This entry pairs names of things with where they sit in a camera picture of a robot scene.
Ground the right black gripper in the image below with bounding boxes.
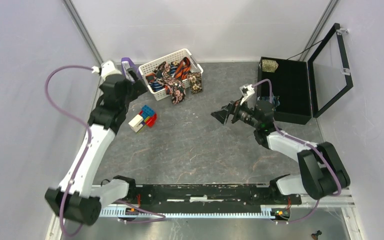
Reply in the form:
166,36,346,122
210,95,260,130

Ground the black pink floral tie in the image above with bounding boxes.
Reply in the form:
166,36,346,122
167,78,186,105

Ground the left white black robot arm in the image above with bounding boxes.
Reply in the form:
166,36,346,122
44,66,147,226

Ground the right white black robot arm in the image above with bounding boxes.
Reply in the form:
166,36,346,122
211,100,351,204

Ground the purple metronome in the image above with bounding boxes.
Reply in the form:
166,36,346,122
121,57,141,83

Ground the navy white striped tie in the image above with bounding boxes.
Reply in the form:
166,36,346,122
145,62,178,94

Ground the brown floral tie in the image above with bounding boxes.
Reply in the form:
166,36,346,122
187,72,203,94

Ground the colourful toy block stack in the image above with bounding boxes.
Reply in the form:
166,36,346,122
128,105,158,133

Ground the orange navy striped tie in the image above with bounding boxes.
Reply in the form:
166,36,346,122
169,57,191,80

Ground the white plastic basket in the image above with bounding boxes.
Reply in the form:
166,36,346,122
139,48,204,104

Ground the gold rolled tie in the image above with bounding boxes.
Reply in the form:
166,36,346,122
260,59,279,73

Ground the black tie display box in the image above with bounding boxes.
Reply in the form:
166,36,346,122
256,23,354,125

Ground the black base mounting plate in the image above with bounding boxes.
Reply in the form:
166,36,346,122
123,183,302,214

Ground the small black floor object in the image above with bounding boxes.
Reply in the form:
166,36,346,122
310,230,323,240

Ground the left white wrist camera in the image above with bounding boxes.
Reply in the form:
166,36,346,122
92,60,122,81

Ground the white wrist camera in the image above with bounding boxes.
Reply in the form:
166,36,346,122
239,84,255,106
92,60,122,81

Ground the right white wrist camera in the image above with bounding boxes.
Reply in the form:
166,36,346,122
239,84,255,106

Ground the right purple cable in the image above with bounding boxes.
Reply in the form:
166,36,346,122
251,78,344,224

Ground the purple cable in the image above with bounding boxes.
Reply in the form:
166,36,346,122
43,64,102,239
251,78,344,224

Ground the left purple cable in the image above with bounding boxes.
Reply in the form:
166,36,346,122
43,64,102,239

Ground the white slotted cable duct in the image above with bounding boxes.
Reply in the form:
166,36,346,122
99,204,275,220

